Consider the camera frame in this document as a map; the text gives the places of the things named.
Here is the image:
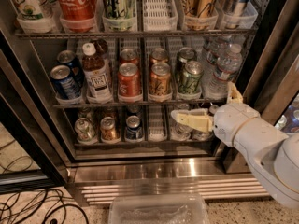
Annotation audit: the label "red cola can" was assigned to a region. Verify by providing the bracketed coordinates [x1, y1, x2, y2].
[120, 48, 139, 65]
[118, 63, 141, 97]

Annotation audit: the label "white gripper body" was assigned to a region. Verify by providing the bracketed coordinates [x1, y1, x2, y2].
[213, 103, 260, 147]

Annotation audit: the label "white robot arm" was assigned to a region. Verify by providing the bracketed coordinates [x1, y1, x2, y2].
[171, 82, 299, 209]

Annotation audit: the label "front water bottle middle shelf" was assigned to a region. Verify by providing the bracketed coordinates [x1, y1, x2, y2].
[207, 43, 243, 99]

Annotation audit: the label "water bottle shelf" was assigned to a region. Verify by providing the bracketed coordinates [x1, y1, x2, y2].
[207, 43, 243, 99]
[202, 36, 232, 80]

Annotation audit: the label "red coca-cola can top shelf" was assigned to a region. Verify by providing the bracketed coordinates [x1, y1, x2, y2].
[59, 0, 95, 33]

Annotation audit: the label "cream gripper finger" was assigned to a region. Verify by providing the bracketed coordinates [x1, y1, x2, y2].
[227, 81, 243, 104]
[171, 109, 213, 133]

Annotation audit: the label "green tall can top shelf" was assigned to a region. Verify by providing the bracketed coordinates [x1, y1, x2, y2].
[103, 0, 136, 31]

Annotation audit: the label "rear water bottle middle shelf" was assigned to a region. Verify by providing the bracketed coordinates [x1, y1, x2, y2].
[202, 36, 232, 80]

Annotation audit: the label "clear plastic bin on floor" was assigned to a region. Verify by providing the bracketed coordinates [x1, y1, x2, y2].
[108, 194, 210, 224]

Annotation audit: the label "rear blue can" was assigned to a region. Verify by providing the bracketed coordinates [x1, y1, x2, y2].
[57, 50, 84, 87]

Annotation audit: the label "black cables on floor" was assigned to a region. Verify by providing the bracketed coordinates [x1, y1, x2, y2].
[0, 138, 90, 224]

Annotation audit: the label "rear red cola can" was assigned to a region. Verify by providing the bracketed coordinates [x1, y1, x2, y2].
[120, 48, 139, 65]

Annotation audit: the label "front iced tea bottle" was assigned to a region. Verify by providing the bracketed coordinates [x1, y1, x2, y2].
[82, 43, 111, 100]

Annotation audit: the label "white green can bottom shelf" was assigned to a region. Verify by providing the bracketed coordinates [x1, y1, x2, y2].
[75, 118, 96, 142]

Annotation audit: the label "iced tea bottle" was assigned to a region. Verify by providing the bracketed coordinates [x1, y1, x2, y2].
[82, 43, 111, 100]
[91, 38, 112, 76]

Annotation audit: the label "orange can bottom shelf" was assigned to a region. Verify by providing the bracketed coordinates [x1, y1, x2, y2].
[100, 117, 120, 141]

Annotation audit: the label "dark tall can top shelf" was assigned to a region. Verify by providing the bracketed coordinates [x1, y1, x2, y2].
[219, 0, 249, 29]

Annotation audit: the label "rear iced tea bottle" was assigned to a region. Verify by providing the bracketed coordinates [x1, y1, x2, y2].
[91, 38, 112, 76]

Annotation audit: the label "front red cola can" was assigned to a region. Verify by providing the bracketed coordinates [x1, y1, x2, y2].
[118, 63, 141, 97]

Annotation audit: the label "front orange can middle shelf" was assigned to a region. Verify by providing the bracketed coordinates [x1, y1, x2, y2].
[149, 63, 171, 96]

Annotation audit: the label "white green 7up can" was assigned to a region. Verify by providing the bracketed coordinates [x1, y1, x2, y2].
[12, 0, 53, 21]

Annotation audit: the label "orange tall can top shelf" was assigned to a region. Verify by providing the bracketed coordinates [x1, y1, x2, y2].
[178, 0, 219, 31]

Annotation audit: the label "fridge glass door right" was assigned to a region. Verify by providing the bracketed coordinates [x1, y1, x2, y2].
[223, 0, 299, 174]

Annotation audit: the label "empty white top shelf tray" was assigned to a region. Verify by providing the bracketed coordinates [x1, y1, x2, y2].
[142, 0, 178, 32]

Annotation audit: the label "blue can bottom shelf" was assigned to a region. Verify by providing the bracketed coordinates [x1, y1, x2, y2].
[125, 116, 143, 140]

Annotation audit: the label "fridge bottom vent grille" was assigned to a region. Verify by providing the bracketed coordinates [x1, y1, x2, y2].
[78, 177, 268, 205]

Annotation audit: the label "tea bottle bottom shelf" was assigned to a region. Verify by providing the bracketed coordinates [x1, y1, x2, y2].
[192, 105, 219, 142]

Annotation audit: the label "rear orange can middle shelf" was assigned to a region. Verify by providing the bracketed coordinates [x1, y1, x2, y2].
[149, 48, 169, 66]

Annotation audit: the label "clear bottle bottom shelf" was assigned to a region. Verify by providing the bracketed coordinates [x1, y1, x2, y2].
[171, 122, 192, 141]

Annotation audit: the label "front blue can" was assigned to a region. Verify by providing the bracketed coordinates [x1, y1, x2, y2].
[50, 65, 80, 100]

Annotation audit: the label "empty white shelf tray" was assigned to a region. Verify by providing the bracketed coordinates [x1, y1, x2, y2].
[142, 0, 178, 32]
[148, 105, 167, 142]

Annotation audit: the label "empty white bottom shelf tray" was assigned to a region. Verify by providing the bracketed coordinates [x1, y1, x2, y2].
[148, 105, 167, 142]

